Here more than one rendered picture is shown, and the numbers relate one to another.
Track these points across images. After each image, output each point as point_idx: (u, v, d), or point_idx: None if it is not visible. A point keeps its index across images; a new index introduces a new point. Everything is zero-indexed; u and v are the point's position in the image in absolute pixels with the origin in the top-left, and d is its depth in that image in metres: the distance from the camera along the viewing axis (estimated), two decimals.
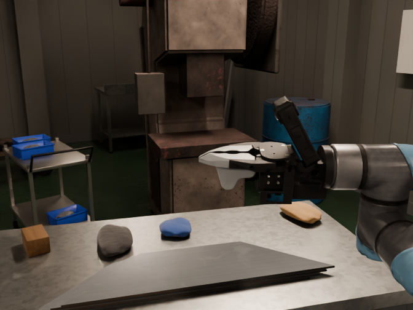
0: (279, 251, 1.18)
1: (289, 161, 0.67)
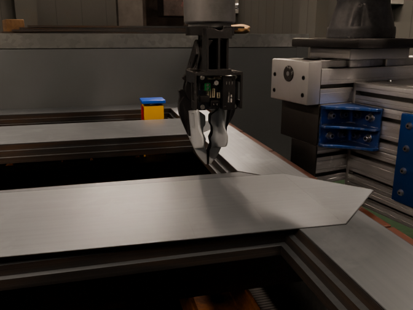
0: None
1: (184, 74, 0.66)
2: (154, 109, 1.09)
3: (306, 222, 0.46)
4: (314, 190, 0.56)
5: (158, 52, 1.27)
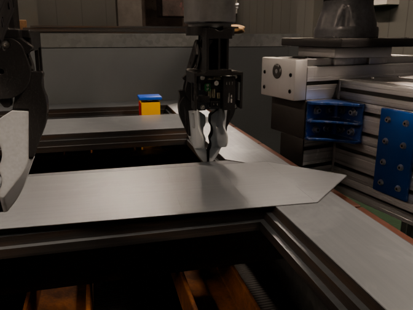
0: None
1: (184, 74, 0.66)
2: (151, 106, 1.15)
3: (282, 201, 0.52)
4: (293, 176, 0.62)
5: (156, 51, 1.33)
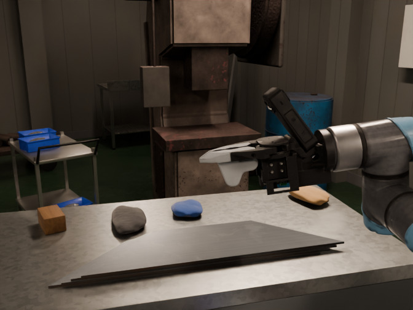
0: (289, 229, 1.21)
1: (289, 145, 0.67)
2: None
3: None
4: None
5: (249, 307, 0.99)
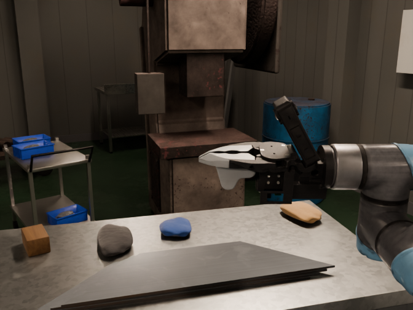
0: (279, 251, 1.18)
1: (289, 161, 0.67)
2: None
3: None
4: None
5: None
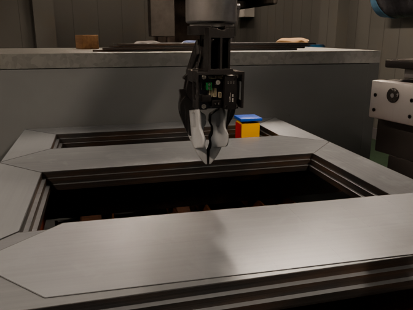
0: None
1: (185, 74, 0.66)
2: (251, 127, 1.14)
3: None
4: None
5: (242, 69, 1.33)
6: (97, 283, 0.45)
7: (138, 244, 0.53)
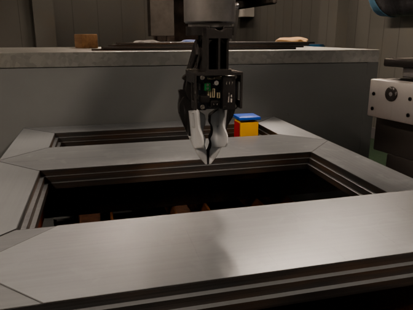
0: None
1: (184, 74, 0.66)
2: (250, 125, 1.14)
3: None
4: None
5: (241, 68, 1.33)
6: (96, 286, 0.44)
7: (137, 246, 0.52)
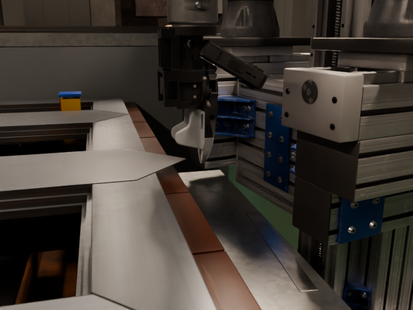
0: None
1: None
2: (70, 102, 1.20)
3: (106, 179, 0.60)
4: (137, 159, 0.69)
5: (86, 50, 1.38)
6: None
7: None
